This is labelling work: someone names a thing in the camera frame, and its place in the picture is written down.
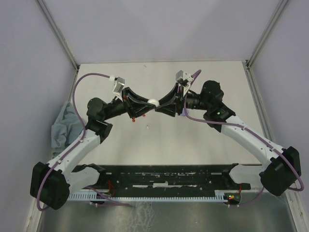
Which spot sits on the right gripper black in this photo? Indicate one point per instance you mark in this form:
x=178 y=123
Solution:
x=170 y=109

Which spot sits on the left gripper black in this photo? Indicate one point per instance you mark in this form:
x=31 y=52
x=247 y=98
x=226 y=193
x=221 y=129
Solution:
x=136 y=110

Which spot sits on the white earbud charging case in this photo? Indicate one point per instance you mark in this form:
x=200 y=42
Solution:
x=154 y=102

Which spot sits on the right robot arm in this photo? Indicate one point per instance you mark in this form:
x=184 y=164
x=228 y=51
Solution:
x=279 y=167

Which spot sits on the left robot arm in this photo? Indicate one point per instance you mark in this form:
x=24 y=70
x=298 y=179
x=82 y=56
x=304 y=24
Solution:
x=52 y=183

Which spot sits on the blue cloth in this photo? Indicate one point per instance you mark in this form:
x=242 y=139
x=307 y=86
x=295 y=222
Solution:
x=66 y=129

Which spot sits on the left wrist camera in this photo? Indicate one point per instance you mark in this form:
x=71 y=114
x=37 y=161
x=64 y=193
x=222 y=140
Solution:
x=119 y=84

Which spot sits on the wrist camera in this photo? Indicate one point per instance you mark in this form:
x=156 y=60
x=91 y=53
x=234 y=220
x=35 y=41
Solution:
x=185 y=80
x=119 y=84

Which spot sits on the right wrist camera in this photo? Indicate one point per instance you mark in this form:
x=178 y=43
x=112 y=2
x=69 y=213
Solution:
x=185 y=80

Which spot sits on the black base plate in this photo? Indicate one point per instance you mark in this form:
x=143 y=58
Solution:
x=167 y=180

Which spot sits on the left aluminium frame post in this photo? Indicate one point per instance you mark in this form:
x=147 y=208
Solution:
x=57 y=32

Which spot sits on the aluminium frame post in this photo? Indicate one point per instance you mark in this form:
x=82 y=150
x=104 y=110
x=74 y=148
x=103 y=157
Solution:
x=274 y=19
x=57 y=32

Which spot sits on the right aluminium frame post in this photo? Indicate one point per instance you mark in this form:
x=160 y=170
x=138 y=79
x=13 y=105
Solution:
x=274 y=19

